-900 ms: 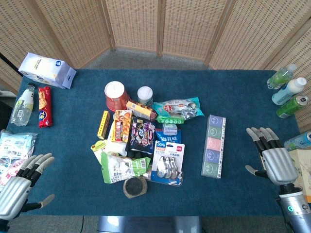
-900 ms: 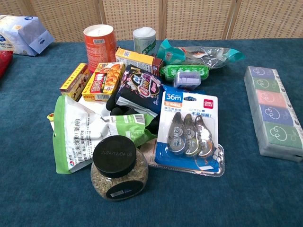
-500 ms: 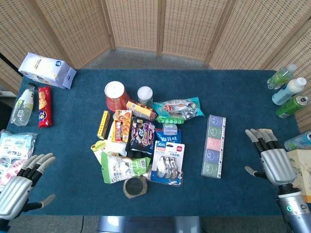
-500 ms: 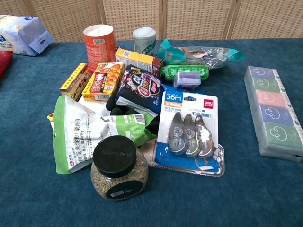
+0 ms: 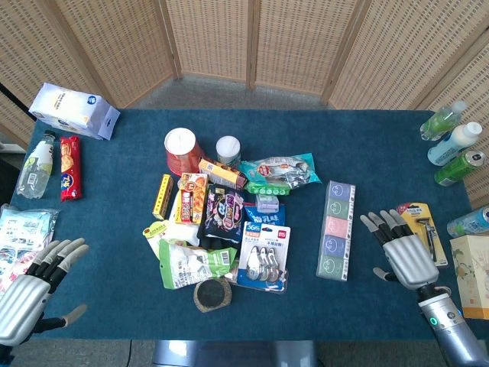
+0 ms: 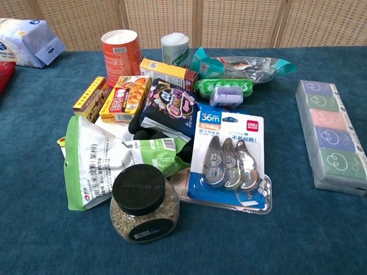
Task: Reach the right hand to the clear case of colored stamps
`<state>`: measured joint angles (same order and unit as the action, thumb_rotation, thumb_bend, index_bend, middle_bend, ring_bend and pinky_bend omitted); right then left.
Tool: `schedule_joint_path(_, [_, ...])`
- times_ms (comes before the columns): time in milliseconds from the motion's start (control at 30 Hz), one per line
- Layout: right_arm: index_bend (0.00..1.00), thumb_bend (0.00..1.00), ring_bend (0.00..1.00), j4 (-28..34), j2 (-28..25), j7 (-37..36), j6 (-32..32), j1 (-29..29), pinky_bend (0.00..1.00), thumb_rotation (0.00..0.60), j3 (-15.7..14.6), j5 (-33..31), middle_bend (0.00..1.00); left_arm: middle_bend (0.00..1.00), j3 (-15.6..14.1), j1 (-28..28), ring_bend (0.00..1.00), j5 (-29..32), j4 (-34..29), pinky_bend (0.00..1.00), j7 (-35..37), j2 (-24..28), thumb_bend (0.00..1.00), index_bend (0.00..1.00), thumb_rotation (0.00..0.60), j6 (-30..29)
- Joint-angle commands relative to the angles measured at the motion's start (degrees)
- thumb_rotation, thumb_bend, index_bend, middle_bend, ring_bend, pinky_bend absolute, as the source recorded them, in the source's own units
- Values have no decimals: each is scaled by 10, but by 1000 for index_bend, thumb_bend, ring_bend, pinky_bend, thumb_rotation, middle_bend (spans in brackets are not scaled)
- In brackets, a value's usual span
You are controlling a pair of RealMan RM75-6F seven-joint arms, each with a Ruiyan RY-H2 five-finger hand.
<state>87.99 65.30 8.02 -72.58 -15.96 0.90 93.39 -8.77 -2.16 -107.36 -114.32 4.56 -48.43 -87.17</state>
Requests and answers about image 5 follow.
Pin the metal hooks blister pack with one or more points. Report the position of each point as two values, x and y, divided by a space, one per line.
263 239

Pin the red instant noodle cup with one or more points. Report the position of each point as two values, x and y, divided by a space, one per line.
183 153

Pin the black and purple snack bag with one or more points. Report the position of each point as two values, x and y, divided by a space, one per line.
221 214

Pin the green drink can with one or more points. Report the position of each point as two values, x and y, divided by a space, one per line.
456 168

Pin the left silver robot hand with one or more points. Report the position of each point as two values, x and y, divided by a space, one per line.
23 302

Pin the razor on yellow blister card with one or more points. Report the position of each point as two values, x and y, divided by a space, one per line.
420 214

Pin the clear bottle with black cap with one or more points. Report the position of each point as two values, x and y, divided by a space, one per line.
34 172

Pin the clear plastic printed package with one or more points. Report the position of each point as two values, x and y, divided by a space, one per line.
23 229

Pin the blue milk candy bag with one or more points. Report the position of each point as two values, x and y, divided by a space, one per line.
267 218

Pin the small lilac plastic box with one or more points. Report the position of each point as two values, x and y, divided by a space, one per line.
267 202

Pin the light blue drink can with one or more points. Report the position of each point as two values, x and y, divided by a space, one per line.
470 223

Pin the red biscuit pack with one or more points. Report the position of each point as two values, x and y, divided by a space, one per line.
70 168

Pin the white and light blue bottle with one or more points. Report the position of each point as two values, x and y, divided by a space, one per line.
451 147

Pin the woven bamboo folding screen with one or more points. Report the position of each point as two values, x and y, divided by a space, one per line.
305 38

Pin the green drink clear bottle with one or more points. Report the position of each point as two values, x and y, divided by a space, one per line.
439 122

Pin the cream floral print box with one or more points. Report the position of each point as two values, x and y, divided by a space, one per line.
473 275

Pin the green and white snack bag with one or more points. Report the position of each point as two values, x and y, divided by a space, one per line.
187 264

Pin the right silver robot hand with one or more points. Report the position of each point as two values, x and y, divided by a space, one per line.
410 260

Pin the teal table cloth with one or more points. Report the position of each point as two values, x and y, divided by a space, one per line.
114 267

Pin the small white lidded cup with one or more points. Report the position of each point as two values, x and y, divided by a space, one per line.
228 149

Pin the orange and brown carton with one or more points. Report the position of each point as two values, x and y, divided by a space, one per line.
219 172

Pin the green candy snack package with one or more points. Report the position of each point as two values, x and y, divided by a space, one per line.
267 189

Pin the white and green snack package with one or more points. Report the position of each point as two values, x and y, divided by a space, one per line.
156 233

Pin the black pole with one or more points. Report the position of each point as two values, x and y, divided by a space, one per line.
15 100

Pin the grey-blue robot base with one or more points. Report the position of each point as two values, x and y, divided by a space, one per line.
229 355

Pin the narrow yellow box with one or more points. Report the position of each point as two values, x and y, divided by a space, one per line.
162 197

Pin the white paper tissue bag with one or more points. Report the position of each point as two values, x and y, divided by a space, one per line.
68 107

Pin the red and yellow curry box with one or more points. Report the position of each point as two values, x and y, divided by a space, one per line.
193 199

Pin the plain white bag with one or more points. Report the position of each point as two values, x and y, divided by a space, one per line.
183 233

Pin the teal fish snack bag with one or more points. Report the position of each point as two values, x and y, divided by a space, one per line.
279 168

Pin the pastel multi-pack strip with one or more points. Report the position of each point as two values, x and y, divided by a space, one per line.
336 229

